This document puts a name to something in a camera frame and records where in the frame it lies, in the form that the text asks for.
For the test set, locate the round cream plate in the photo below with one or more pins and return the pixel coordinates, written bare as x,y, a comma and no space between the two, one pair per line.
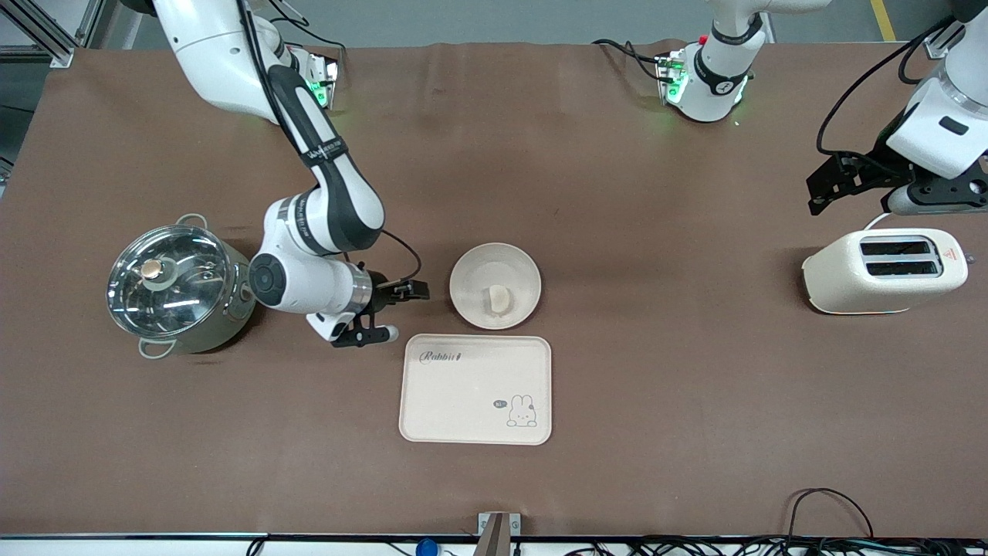
471,282

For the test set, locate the small white bun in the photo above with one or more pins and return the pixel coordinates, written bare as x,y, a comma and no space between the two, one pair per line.
498,300

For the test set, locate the brown table cover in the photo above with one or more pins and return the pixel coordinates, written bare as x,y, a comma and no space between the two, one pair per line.
617,232

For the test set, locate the arm base connector plate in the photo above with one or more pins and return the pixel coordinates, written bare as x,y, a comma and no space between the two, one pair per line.
328,77
670,77

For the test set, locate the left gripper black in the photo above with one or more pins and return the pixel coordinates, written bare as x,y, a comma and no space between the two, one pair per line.
874,167

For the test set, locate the cream rabbit print tray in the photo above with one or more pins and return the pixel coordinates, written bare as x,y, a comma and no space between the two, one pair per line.
463,394

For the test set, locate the steel electric cooking pot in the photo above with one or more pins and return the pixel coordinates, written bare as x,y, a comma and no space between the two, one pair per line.
241,313

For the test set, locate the aluminium frame profile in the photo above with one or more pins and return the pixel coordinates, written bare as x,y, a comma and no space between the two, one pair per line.
943,38
46,38

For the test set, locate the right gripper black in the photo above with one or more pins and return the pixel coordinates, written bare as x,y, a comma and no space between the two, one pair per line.
381,294

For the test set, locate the grey metal camera mount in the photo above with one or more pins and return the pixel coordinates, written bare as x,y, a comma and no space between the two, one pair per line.
498,533

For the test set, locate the cream two-slot toaster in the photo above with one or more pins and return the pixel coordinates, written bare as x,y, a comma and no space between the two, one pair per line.
837,282

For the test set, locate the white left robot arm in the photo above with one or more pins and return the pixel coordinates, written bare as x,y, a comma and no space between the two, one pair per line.
714,77

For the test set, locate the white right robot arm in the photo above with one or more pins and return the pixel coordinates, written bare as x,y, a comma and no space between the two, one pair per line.
231,62

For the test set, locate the blue round knob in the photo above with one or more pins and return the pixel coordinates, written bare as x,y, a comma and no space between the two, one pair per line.
426,548

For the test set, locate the glass pot lid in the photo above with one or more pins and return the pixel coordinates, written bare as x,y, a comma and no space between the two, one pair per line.
185,289

